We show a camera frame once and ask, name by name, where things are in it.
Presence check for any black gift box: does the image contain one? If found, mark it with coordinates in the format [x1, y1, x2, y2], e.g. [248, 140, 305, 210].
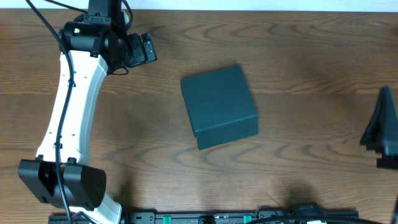
[180, 65, 259, 150]

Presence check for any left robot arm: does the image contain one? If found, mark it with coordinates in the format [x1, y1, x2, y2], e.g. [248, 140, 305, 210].
[18, 0, 157, 223]

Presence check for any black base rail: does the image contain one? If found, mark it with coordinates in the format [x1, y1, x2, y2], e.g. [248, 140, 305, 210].
[48, 210, 360, 224]

